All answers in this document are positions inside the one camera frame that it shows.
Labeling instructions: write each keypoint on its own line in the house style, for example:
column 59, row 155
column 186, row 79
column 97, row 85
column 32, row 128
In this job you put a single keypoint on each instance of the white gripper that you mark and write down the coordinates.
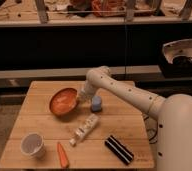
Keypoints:
column 86, row 92

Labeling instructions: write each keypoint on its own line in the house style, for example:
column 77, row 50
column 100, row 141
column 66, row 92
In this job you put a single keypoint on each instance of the orange ceramic bowl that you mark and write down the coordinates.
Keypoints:
column 63, row 102

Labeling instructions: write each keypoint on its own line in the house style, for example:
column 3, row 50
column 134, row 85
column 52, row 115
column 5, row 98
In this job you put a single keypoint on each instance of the white robot base shell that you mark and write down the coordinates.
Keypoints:
column 177, row 48

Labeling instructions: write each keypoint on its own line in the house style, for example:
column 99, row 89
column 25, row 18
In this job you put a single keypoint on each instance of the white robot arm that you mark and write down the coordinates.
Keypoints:
column 173, row 114

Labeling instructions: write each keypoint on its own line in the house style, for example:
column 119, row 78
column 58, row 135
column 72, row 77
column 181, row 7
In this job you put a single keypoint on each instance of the clear plastic bottle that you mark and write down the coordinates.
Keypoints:
column 84, row 129

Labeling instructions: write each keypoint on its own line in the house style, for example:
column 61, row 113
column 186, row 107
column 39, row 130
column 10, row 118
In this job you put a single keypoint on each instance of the wooden table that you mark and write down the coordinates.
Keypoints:
column 117, row 118

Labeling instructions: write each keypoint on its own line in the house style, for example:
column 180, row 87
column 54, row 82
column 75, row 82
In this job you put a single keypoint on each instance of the orange carrot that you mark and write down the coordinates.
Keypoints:
column 64, row 162

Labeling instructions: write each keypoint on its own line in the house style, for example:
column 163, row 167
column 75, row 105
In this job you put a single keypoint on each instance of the black rectangular box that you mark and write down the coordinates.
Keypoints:
column 119, row 150

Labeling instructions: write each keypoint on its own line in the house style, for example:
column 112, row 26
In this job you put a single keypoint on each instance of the white paper cup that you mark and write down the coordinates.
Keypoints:
column 33, row 145

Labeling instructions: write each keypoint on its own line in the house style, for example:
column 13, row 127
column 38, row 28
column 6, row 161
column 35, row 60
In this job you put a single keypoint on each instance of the orange basket on shelf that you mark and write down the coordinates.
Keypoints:
column 108, row 8

